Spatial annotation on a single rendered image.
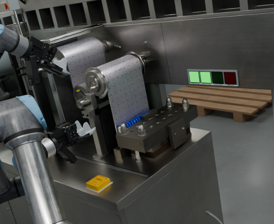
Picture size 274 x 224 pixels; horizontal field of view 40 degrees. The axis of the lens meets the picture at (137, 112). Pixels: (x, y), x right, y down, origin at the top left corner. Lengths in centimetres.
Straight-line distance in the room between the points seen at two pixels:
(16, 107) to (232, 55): 90
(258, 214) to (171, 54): 143
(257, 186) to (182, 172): 144
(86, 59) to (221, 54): 66
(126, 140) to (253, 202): 150
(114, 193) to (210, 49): 72
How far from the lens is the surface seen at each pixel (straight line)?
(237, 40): 159
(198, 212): 189
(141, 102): 182
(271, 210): 284
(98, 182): 154
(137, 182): 153
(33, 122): 113
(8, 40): 140
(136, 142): 159
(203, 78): 172
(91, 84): 169
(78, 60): 186
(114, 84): 169
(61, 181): 169
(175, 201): 172
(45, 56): 148
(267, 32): 153
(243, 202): 292
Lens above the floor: 166
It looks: 19 degrees down
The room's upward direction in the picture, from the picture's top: 12 degrees counter-clockwise
